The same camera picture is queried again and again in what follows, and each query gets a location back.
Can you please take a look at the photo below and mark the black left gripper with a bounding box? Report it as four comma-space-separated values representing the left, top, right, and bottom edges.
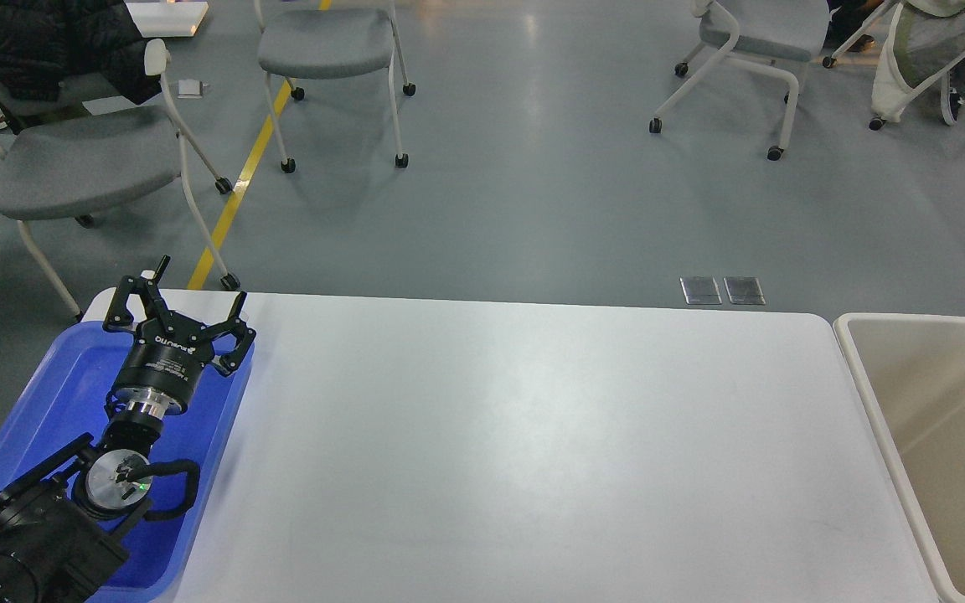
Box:
103, 256, 257, 417

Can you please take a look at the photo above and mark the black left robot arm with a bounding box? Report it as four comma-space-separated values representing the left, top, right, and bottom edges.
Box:
0, 259, 256, 602

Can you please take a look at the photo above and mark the blue plastic tray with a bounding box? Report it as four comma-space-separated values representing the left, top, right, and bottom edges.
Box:
0, 322, 252, 602

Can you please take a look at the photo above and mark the grey chair near left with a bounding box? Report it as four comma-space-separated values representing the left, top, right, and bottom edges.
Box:
0, 73, 240, 319

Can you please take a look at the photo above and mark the grey chair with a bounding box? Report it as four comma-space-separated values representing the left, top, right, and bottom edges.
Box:
648, 1, 830, 162
0, 73, 240, 319
252, 1, 417, 174

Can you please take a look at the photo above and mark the small box on floor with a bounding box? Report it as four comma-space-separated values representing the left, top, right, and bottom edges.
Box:
175, 80, 204, 100

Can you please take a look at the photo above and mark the black jacket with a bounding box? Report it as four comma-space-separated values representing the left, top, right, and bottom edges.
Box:
0, 1, 160, 104

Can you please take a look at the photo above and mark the grey chair top middle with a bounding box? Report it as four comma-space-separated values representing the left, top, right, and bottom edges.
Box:
252, 1, 417, 174

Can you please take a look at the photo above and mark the white table top left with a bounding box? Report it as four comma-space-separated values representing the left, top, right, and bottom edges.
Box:
124, 1, 209, 39

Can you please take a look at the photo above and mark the right floor socket plate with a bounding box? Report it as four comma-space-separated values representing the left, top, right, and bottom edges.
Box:
724, 277, 766, 306

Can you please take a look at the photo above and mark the grey chair top right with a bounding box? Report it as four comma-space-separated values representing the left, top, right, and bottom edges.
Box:
648, 1, 830, 162

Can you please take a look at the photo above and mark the beige plastic bin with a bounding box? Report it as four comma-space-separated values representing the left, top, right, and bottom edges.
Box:
833, 313, 965, 602

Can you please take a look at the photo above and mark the mesh office chair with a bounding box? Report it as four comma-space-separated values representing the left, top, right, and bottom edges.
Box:
823, 1, 965, 131

